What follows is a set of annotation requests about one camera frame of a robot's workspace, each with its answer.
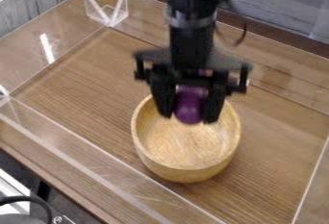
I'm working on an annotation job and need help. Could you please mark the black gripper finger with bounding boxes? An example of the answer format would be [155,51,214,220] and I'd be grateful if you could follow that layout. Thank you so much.
[148,65,177,118]
[202,72,229,124]

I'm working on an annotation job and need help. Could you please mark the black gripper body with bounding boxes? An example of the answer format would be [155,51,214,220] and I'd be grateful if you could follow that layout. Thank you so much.
[132,15,254,96]

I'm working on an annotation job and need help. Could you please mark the purple toy eggplant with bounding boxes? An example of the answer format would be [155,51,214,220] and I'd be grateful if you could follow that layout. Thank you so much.
[174,86,209,125]

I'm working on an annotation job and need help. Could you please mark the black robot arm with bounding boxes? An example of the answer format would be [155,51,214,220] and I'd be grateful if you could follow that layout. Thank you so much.
[134,0,251,125]

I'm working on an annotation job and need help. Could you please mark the oval wooden bowl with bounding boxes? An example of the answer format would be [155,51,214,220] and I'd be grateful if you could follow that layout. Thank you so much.
[131,95,242,184]

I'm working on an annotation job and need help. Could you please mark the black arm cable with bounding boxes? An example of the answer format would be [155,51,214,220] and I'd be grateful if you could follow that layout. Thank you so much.
[230,19,249,47]

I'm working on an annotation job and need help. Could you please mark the clear acrylic enclosure walls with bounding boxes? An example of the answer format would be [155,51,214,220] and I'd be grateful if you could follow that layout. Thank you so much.
[0,0,329,224]

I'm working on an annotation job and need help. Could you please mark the clear acrylic corner bracket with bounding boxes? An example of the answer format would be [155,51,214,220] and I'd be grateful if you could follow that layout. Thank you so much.
[83,0,128,28]

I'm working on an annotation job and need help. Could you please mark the black cable bottom left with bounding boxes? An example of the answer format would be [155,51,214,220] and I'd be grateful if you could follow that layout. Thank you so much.
[0,195,52,224]

